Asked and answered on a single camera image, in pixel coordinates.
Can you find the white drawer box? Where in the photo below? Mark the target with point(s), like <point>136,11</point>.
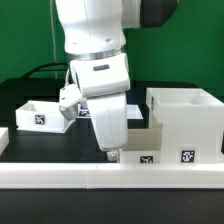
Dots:
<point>143,146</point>
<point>41,116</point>

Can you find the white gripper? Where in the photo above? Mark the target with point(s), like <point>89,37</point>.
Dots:
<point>101,84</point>

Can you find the white left barrier rail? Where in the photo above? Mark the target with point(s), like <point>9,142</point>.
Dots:
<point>4,139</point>

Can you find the white front barrier rail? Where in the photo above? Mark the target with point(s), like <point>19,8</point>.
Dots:
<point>94,176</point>

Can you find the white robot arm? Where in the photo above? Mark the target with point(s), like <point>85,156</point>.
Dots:
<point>93,29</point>

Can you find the white barrier rail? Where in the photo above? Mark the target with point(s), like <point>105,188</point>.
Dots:
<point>94,176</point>
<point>4,139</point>

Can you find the white front drawer box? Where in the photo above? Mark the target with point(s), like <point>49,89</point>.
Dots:
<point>143,146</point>

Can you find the white marker tag sheet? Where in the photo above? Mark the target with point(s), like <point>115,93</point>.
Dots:
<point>132,112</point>

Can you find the white drawer cabinet frame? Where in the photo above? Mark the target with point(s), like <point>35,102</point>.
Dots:
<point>192,124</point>

